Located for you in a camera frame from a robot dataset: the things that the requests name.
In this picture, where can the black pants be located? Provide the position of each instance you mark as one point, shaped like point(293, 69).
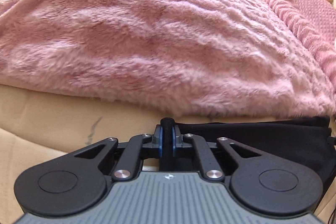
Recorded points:
point(275, 134)

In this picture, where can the beige mattress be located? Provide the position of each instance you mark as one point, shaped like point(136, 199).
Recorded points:
point(39, 121)

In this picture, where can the pink quilted headboard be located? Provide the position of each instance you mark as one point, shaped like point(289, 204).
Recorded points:
point(309, 8)

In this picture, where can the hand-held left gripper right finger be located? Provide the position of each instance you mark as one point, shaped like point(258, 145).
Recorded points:
point(175, 140)

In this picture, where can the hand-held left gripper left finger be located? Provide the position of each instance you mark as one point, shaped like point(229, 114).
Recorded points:
point(158, 140)

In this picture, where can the pink fluffy blanket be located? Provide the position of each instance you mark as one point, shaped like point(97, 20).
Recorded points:
point(157, 35)

